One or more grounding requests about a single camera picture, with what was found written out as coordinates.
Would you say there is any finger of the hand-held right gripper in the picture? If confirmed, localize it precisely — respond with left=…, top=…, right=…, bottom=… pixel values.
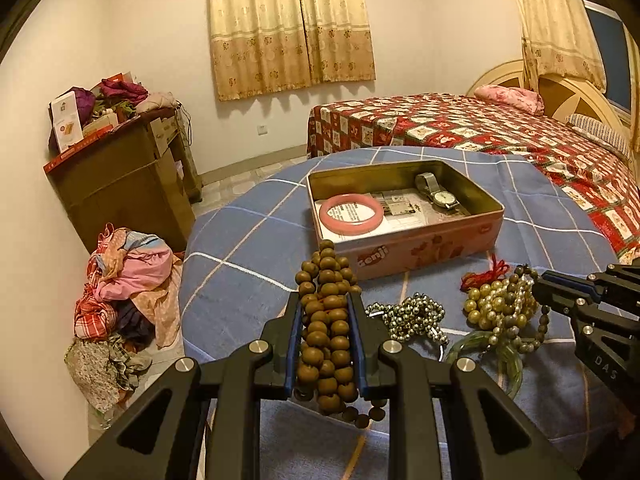
left=531, top=269, right=640, bottom=391
left=589, top=263, right=640, bottom=319

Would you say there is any green jade bangle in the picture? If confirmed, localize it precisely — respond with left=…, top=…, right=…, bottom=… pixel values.
left=444, top=330, right=526, bottom=396

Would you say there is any large golden pearl bracelet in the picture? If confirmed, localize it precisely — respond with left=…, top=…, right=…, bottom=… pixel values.
left=462, top=280, right=507, bottom=327

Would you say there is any silver wristwatch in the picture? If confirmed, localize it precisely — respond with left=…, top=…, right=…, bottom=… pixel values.
left=415, top=172, right=460, bottom=211

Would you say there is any red patterned bedspread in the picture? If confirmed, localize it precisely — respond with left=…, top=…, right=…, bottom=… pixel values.
left=306, top=92, right=640, bottom=262

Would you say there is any purple cloth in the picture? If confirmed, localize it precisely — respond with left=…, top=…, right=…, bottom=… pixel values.
left=75, top=87, right=99, bottom=126

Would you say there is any magenta cloth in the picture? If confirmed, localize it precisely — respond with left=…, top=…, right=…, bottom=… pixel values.
left=97, top=77, right=150, bottom=108

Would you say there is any dark green bead necklace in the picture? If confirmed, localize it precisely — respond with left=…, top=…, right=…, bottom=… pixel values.
left=500, top=264, right=552, bottom=361

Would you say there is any blue checked tablecloth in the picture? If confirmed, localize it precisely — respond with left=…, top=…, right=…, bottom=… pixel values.
left=179, top=147, right=640, bottom=480

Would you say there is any striped pillow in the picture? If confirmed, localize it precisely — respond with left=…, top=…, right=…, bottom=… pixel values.
left=565, top=113, right=633, bottom=161

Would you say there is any brown wooden cabinet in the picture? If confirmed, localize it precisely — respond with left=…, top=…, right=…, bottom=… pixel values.
left=47, top=105, right=203, bottom=256

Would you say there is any cream wooden headboard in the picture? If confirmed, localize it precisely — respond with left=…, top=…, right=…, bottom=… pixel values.
left=465, top=59, right=640, bottom=147

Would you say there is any beige patterned curtain panel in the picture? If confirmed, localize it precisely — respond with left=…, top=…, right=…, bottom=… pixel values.
left=206, top=0, right=313, bottom=102
left=295, top=0, right=377, bottom=87

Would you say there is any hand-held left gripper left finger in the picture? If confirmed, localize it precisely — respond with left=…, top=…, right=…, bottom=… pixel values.
left=65, top=291, right=304, bottom=480

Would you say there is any small white pearl necklace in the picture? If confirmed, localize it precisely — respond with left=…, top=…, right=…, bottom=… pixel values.
left=492, top=275, right=538, bottom=347

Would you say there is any brown wooden bead necklace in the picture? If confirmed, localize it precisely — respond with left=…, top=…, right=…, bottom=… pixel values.
left=295, top=240, right=388, bottom=428

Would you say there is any pink bangle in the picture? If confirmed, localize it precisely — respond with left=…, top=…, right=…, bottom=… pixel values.
left=319, top=197, right=386, bottom=235

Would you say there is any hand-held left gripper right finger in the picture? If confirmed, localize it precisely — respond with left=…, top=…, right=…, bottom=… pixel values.
left=347, top=291, right=581, bottom=480

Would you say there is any red knotted cord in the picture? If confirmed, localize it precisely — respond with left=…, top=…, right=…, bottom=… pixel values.
left=460, top=254, right=509, bottom=291

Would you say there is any dark window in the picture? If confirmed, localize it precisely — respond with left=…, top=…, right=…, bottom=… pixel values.
left=582, top=0, right=636, bottom=116

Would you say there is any pink quilted cloth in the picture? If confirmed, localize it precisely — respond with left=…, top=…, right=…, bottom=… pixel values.
left=135, top=92, right=177, bottom=115

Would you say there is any silver bead necklace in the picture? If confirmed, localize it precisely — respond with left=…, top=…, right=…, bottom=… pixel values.
left=367, top=294, right=451, bottom=348

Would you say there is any pink floral pillow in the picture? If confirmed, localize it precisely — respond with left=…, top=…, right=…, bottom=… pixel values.
left=474, top=85, right=546, bottom=115

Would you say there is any pink metal tin box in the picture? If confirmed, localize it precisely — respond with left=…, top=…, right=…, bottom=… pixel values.
left=306, top=159, right=505, bottom=282

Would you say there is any flat red box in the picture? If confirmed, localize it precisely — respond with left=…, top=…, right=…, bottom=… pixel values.
left=44, top=130, right=126, bottom=176

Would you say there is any pile of colourful clothes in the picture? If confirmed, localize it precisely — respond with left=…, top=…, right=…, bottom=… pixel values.
left=64, top=222, right=184, bottom=416

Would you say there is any beige curtain beside headboard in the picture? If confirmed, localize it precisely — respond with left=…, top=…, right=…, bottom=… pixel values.
left=500, top=0, right=608, bottom=93

